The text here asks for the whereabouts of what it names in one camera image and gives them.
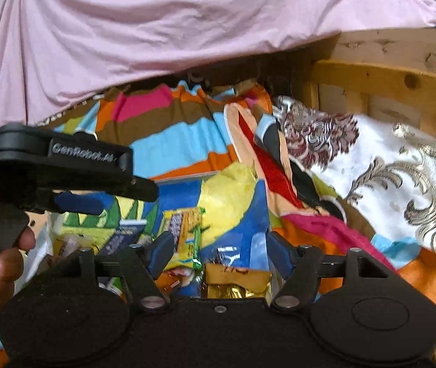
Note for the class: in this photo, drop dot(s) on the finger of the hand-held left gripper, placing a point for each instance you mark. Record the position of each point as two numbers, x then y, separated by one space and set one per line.
80 204
145 191

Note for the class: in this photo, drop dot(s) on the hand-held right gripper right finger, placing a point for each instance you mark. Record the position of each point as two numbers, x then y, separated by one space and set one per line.
281 257

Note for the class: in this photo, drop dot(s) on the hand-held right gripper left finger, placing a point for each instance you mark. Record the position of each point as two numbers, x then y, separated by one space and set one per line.
160 255

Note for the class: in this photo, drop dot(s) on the green yellow snack packet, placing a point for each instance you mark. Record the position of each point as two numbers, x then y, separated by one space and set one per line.
183 234

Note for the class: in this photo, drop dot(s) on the grey tray with dinosaur drawing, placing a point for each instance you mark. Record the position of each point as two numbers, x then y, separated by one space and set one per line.
187 195

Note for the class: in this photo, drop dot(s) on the gold foil snack packet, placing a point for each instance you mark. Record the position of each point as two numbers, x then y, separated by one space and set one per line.
237 281

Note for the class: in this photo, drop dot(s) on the person's left hand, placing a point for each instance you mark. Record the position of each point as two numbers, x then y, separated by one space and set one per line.
5 264

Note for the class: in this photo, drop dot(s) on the printed monkey blanket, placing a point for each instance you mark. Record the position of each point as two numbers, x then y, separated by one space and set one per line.
187 138

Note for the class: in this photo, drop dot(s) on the white floral quilt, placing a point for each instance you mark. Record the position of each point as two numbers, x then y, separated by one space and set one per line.
386 168

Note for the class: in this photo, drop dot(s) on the pink bed sheet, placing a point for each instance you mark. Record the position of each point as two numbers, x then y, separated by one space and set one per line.
183 27

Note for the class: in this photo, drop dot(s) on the wooden headboard box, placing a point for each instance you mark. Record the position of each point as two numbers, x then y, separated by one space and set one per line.
375 46

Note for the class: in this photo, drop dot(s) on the wooden bed rail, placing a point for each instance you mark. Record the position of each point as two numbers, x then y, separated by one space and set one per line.
386 80

